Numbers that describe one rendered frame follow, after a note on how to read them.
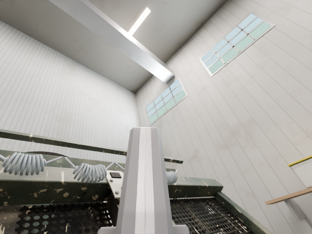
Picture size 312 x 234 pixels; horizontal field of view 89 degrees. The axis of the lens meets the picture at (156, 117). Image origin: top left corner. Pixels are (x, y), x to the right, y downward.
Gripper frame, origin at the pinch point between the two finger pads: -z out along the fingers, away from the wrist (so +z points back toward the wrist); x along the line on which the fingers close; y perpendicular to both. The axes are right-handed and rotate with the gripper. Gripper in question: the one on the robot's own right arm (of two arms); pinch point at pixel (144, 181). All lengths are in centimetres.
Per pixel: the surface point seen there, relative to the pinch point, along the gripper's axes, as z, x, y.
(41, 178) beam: -30, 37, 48
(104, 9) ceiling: -479, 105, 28
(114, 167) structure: -75, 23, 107
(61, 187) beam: -29, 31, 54
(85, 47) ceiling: -488, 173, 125
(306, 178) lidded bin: -86, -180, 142
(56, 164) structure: -63, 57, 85
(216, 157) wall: -192, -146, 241
